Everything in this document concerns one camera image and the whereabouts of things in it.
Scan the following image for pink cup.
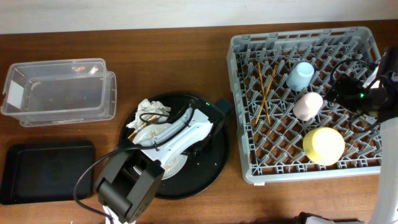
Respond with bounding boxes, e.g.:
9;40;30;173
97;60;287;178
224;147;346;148
293;92;323;121

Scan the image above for light blue cup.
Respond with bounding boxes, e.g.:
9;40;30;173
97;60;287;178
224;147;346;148
286;62;315;91

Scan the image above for yellow bowl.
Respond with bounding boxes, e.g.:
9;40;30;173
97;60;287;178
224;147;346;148
303;127;345;166

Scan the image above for wooden chopstick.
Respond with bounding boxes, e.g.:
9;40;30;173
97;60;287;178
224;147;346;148
265;65;277;124
256;62;269;124

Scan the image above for grey plate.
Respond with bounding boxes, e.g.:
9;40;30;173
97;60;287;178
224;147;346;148
132;123;188;180

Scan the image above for food scraps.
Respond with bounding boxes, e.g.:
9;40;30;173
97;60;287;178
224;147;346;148
149;128;164;138

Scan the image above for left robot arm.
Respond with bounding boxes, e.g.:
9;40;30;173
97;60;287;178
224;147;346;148
94;95;233;223

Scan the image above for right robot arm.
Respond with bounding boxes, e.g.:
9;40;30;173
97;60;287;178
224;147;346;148
325;47;397;224

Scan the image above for grey dishwasher rack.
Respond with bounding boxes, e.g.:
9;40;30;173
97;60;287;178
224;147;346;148
227;27;382;185

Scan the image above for round black tray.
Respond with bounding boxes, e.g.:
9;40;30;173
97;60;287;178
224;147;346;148
119;93;229;200

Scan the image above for gold foil wrapper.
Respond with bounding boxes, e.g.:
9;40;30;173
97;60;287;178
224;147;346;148
127;115;158;141

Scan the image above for crumpled white napkin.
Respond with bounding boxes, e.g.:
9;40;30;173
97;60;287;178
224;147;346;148
126;99;171;129

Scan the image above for clear plastic bin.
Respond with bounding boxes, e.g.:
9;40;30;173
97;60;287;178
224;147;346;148
1;58;117;127

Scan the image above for black rectangular tray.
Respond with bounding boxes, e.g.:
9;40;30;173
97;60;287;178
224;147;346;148
1;141;95;205

